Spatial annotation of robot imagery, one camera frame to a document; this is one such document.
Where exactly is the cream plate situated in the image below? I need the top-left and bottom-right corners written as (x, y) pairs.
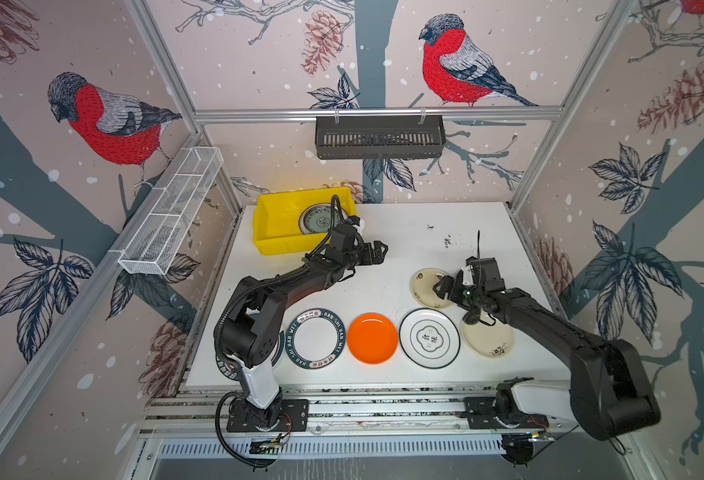
top-left (410, 268), bottom-right (453, 310)
top-left (460, 312), bottom-right (515, 358)

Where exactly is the small teal patterned plate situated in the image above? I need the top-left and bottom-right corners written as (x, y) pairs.
top-left (299, 204), bottom-right (332, 235)

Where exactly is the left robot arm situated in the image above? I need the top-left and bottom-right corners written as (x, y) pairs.
top-left (213, 216), bottom-right (388, 428)

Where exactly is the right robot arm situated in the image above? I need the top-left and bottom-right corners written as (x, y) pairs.
top-left (432, 257), bottom-right (661, 441)

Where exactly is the yellow plastic bin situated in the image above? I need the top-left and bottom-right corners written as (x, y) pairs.
top-left (252, 187), bottom-right (356, 256)

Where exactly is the white plate black clover pattern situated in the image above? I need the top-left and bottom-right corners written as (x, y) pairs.
top-left (399, 308), bottom-right (461, 370)

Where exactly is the orange plate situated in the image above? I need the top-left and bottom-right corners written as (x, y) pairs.
top-left (347, 313), bottom-right (399, 365)

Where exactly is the white plate green lettered rim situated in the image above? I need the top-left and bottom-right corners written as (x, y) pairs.
top-left (285, 308), bottom-right (347, 370)

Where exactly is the black hanging basket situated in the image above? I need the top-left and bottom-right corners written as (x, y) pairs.
top-left (315, 115), bottom-right (446, 160)

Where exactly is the white plate green red rim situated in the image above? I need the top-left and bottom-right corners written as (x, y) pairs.
top-left (217, 331), bottom-right (286, 382)

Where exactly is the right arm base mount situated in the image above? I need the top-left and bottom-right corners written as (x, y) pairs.
top-left (462, 396), bottom-right (525, 430)

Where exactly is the aluminium frame crossbar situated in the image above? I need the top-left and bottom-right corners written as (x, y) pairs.
top-left (193, 106), bottom-right (564, 125)

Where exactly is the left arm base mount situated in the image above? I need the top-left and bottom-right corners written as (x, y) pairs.
top-left (226, 399), bottom-right (309, 433)

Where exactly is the white wire mesh basket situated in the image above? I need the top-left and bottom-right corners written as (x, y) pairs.
top-left (118, 146), bottom-right (223, 275)

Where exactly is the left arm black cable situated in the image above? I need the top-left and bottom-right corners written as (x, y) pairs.
top-left (215, 389), bottom-right (281, 470)

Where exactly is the aluminium rail base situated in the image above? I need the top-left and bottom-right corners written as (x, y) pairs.
top-left (135, 384), bottom-right (575, 463)

